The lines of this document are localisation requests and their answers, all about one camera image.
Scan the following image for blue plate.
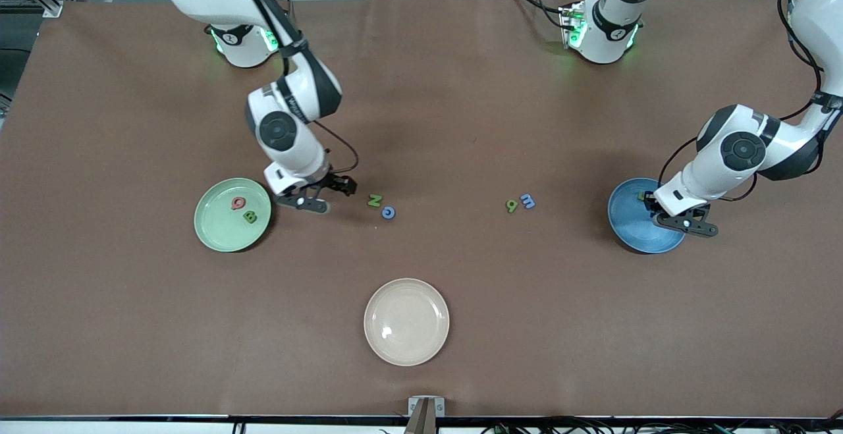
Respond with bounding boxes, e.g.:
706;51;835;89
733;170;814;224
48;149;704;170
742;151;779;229
607;178;689;254

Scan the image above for green plate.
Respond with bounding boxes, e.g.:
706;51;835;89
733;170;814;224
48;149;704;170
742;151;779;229
194;178;272;253

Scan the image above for beige plate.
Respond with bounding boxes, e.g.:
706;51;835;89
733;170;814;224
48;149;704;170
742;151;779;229
364;278;450;367

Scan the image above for brown table mat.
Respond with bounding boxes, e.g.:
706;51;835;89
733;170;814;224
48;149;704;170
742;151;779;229
0;0;843;419

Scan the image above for tangled black cables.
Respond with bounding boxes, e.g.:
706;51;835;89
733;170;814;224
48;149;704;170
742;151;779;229
481;414;843;434

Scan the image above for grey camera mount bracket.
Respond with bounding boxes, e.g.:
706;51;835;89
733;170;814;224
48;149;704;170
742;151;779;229
405;396;447;434

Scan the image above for white table rail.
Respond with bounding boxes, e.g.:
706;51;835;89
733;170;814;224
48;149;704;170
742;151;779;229
0;419;409;434

